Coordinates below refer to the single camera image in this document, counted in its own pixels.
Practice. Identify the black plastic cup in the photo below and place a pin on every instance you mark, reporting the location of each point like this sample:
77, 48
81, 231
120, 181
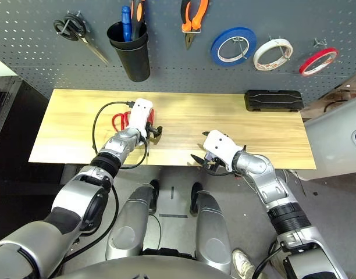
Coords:
134, 64

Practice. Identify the silver left robot leg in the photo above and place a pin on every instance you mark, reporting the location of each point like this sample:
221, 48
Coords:
128, 226

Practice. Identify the long black floor tape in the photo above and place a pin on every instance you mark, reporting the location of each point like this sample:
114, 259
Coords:
173, 216

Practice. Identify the white tape roll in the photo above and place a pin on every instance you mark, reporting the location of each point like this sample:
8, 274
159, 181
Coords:
278, 43

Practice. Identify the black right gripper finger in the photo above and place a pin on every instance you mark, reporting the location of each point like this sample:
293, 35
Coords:
206, 133
199, 161

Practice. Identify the orange black needle-nose pliers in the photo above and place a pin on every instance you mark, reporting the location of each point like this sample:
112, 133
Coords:
189, 27

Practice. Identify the short metal peg hook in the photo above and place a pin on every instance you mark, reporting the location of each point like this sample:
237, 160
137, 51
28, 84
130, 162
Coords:
320, 43

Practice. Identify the silver robot leg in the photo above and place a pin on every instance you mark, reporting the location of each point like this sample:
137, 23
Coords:
128, 226
210, 229

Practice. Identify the white sneaker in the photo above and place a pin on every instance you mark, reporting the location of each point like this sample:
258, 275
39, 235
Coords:
242, 261

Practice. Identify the grey white machine housing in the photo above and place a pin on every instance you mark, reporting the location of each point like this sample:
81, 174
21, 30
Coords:
332, 145

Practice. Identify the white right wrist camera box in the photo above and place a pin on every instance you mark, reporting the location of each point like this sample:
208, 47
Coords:
221, 145

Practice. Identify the silver right robot leg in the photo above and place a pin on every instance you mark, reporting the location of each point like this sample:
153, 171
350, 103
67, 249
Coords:
210, 229

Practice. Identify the grey metal pegboard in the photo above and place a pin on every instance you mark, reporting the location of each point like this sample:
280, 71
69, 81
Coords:
166, 58

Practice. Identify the long metal peg hook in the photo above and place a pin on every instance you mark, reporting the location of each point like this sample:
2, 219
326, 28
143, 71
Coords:
235, 38
272, 39

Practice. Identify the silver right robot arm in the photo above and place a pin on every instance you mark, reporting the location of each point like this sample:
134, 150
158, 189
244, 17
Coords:
262, 171

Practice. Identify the black plastic tool case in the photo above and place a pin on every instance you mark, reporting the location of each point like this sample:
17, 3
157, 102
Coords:
271, 100

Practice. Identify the red tape roll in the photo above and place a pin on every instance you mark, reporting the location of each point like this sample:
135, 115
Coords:
326, 51

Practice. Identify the double metal peg hook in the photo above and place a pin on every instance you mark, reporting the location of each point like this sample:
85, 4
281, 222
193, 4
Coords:
68, 21

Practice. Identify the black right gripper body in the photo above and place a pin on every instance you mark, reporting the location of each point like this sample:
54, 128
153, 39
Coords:
214, 167

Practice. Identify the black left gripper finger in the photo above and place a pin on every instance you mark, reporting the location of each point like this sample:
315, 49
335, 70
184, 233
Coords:
158, 133

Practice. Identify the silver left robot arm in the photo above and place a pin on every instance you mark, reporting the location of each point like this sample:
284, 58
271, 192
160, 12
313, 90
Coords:
117, 148

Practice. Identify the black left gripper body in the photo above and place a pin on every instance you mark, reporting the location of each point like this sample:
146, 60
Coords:
149, 132

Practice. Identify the short black floor tape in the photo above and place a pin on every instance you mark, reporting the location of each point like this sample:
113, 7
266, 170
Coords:
172, 193

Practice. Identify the blue tape roll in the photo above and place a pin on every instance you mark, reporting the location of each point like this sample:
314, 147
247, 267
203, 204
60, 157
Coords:
214, 49

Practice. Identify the grey robot torso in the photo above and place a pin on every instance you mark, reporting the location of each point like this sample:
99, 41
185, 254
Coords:
143, 268

